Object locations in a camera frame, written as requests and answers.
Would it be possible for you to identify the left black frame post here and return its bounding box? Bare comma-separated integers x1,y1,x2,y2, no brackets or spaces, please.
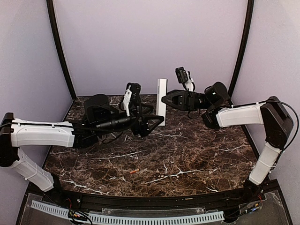
46,0,77,101

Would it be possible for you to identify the right black frame post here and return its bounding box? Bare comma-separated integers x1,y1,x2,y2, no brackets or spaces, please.
228,0,255,97

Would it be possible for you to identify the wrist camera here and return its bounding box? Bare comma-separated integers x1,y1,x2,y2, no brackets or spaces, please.
119,82,141,117
175,67,195,92

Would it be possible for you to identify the black frame post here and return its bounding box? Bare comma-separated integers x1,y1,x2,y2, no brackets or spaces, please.
46,0,77,101
228,0,255,97

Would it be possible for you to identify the black front table rail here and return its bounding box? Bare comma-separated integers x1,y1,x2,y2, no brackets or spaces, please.
62,189,245,210

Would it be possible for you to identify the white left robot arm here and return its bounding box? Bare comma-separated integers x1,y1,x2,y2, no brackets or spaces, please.
0,94,165,198

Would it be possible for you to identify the grey slotted cable duct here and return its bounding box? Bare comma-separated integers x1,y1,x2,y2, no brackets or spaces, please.
30,200,225,225

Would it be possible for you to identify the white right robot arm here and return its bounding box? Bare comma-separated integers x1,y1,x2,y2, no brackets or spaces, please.
161,82,294,202

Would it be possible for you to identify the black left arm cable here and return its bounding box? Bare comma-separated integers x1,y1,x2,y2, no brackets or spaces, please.
93,93,150,145

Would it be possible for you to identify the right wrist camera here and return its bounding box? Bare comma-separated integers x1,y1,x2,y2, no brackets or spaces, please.
175,67,195,92

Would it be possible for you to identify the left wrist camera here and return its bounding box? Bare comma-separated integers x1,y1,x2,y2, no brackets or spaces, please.
119,82,141,117

